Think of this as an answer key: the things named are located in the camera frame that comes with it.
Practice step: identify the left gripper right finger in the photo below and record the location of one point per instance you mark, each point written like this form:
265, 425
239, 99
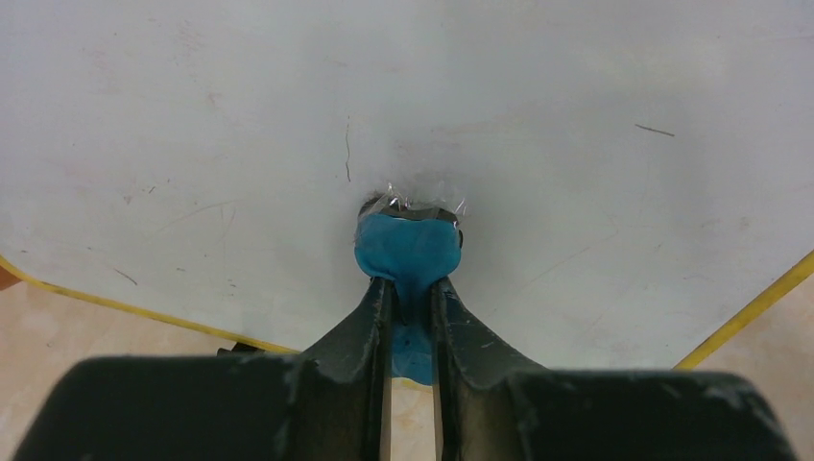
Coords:
494, 403

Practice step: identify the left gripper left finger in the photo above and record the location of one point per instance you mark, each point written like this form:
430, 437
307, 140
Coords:
329, 402

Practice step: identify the blue whiteboard eraser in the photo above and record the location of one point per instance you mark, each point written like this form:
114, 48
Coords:
412, 241

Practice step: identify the whiteboard with yellow frame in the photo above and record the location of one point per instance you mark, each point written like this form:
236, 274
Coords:
629, 174

